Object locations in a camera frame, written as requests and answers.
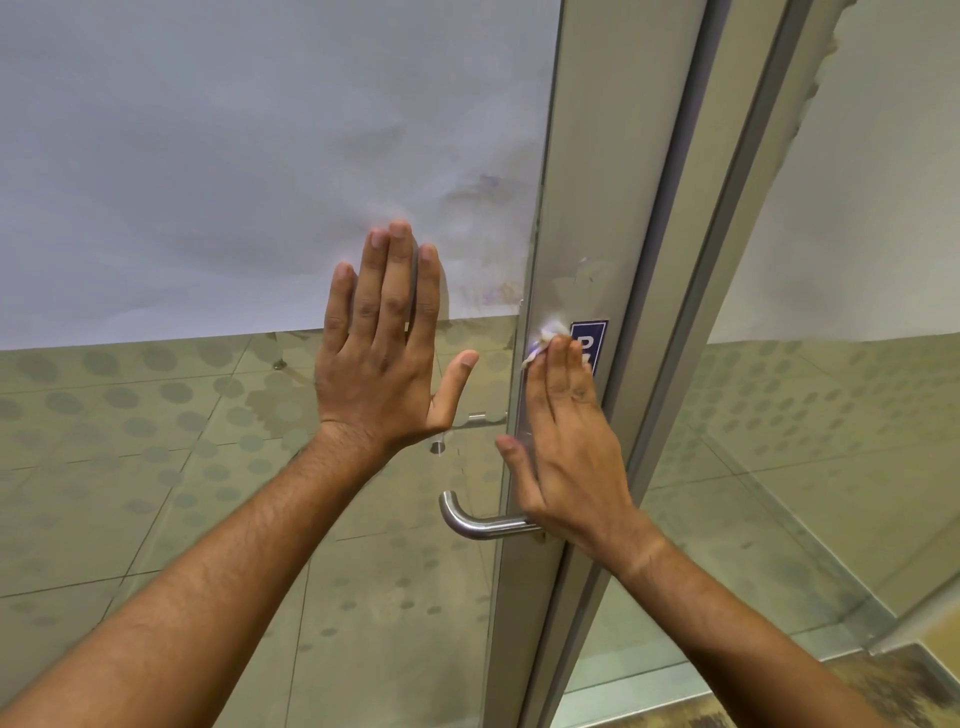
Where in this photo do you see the steel door handle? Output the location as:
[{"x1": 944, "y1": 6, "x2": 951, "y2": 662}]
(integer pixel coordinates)
[
  {"x1": 439, "y1": 490, "x2": 546, "y2": 542},
  {"x1": 429, "y1": 410, "x2": 511, "y2": 456}
]

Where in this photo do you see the white tissue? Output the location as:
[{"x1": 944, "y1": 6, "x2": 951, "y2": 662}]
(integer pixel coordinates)
[{"x1": 520, "y1": 318, "x2": 571, "y2": 370}]

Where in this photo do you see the person's right forearm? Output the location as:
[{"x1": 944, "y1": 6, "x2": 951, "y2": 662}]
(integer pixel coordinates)
[{"x1": 592, "y1": 517, "x2": 895, "y2": 728}]

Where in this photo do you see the person's right hand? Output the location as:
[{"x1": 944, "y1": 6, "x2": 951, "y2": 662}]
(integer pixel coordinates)
[{"x1": 495, "y1": 334, "x2": 666, "y2": 579}]

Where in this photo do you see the person's left hand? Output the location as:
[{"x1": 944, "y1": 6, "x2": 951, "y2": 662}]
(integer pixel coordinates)
[{"x1": 313, "y1": 219, "x2": 480, "y2": 453}]

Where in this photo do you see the blue door sticker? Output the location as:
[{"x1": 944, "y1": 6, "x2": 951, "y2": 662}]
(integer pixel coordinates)
[{"x1": 569, "y1": 319, "x2": 610, "y2": 377}]

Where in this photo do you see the aluminium framed glass panel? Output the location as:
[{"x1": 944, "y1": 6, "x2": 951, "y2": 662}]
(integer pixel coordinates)
[{"x1": 525, "y1": 0, "x2": 960, "y2": 728}]

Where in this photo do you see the aluminium framed glass door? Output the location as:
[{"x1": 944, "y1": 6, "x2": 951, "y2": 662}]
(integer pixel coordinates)
[{"x1": 0, "y1": 0, "x2": 751, "y2": 728}]

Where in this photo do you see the person's left forearm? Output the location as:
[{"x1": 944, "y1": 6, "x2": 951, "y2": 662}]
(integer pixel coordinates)
[{"x1": 0, "y1": 420, "x2": 393, "y2": 728}]

